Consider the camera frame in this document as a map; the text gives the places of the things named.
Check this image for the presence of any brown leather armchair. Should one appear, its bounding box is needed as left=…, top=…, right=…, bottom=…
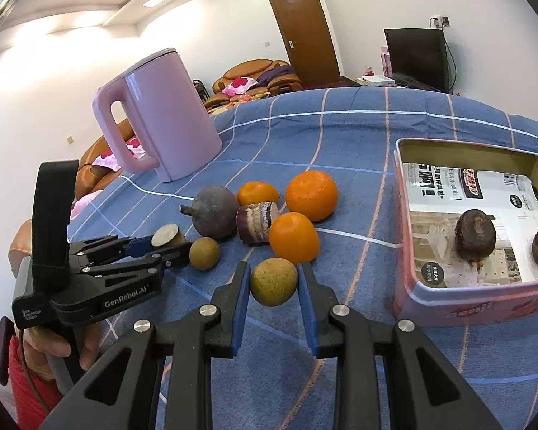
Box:
left=73, top=119, right=145, bottom=202

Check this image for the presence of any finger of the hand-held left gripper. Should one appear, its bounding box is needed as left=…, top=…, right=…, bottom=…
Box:
left=69, top=234, right=162, bottom=257
left=81, top=242, right=193, bottom=281

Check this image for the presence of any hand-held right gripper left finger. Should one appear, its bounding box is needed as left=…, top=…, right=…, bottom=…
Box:
left=38, top=261, right=252, bottom=430

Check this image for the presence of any black television cable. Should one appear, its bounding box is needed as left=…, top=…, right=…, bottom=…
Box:
left=444, top=38, right=459, bottom=95

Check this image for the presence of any printed paper sheet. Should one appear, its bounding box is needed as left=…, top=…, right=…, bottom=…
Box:
left=403, top=161, right=538, bottom=287

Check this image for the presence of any blue plaid blanket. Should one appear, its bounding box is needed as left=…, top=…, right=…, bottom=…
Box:
left=67, top=85, right=538, bottom=430

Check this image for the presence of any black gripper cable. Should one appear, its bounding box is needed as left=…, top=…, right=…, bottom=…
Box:
left=20, top=326, right=52, bottom=414

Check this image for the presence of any white flat box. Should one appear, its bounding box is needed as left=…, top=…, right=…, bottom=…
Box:
left=355, top=74, right=396, bottom=87

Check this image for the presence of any brown wooden door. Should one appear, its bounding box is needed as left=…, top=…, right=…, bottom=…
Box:
left=268, top=0, right=344, bottom=90

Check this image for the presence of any large brown longan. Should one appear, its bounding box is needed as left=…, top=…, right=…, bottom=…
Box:
left=250, top=257, right=299, bottom=307

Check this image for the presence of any brown leather chair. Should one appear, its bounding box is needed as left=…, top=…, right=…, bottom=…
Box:
left=8, top=219, right=33, bottom=279

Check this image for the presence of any pink cloth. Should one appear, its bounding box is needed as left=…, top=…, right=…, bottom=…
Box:
left=71, top=189, right=103, bottom=221

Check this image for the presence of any pink flowered cushion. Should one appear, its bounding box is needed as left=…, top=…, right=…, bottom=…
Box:
left=222, top=76, right=258, bottom=97

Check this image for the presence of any medium orange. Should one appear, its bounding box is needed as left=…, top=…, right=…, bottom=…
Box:
left=269, top=212, right=320, bottom=265

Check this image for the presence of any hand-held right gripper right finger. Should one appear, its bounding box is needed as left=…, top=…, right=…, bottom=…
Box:
left=297, top=262, right=505, bottom=430

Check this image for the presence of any dark purple mangosteen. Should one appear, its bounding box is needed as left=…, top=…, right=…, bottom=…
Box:
left=180, top=186, right=240, bottom=240

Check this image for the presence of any purple blanket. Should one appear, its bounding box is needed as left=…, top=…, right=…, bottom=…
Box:
left=255, top=65, right=297, bottom=87

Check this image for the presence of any pink tin box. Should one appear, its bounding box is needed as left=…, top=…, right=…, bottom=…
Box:
left=393, top=138, right=538, bottom=328

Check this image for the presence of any small orange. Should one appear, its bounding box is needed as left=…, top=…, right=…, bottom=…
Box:
left=237, top=181, right=280, bottom=209

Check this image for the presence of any black television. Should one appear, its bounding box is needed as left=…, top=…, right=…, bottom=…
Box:
left=384, top=28, right=450, bottom=93

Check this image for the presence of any person's left hand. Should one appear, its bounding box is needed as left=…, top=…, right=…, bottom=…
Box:
left=24, top=318, right=103, bottom=383

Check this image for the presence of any pink electric kettle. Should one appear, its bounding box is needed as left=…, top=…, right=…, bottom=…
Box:
left=92, top=48, right=223, bottom=183

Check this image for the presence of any brown leather sofa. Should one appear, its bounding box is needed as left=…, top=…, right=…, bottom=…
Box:
left=205, top=59, right=304, bottom=112

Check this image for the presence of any pink flowered pillow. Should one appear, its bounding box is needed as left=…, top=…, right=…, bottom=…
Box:
left=92, top=135, right=145, bottom=172

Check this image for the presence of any large orange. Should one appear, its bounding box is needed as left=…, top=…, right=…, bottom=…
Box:
left=285, top=171, right=339, bottom=223

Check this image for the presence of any small brown longan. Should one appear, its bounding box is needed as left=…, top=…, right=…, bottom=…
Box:
left=189, top=237, right=220, bottom=271

